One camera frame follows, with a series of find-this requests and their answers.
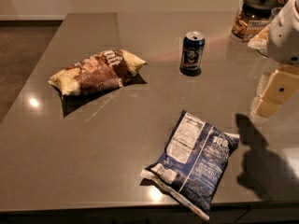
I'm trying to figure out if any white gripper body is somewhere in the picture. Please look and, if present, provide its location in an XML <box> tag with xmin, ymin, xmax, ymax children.
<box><xmin>267</xmin><ymin>0</ymin><xmax>299</xmax><ymax>64</ymax></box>

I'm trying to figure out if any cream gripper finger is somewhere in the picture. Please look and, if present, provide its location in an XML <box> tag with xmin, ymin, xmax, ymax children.
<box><xmin>257</xmin><ymin>65</ymin><xmax>299</xmax><ymax>105</ymax></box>
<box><xmin>250</xmin><ymin>97</ymin><xmax>282</xmax><ymax>118</ymax></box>

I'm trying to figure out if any brown chip bag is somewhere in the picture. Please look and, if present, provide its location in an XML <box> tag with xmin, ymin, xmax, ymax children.
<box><xmin>49</xmin><ymin>49</ymin><xmax>146</xmax><ymax>96</ymax></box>

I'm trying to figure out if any blue chip bag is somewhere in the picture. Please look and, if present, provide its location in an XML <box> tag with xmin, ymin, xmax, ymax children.
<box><xmin>141</xmin><ymin>111</ymin><xmax>240</xmax><ymax>220</ymax></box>

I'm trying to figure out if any small snack packet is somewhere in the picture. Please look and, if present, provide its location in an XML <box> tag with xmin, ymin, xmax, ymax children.
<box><xmin>248</xmin><ymin>24</ymin><xmax>270</xmax><ymax>49</ymax></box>

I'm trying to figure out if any glass jar with black lid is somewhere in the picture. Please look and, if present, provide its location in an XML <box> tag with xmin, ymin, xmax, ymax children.
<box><xmin>232</xmin><ymin>0</ymin><xmax>282</xmax><ymax>42</ymax></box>

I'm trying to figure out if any blue soda can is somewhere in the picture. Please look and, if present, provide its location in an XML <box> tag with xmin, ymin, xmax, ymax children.
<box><xmin>179</xmin><ymin>31</ymin><xmax>206</xmax><ymax>76</ymax></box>

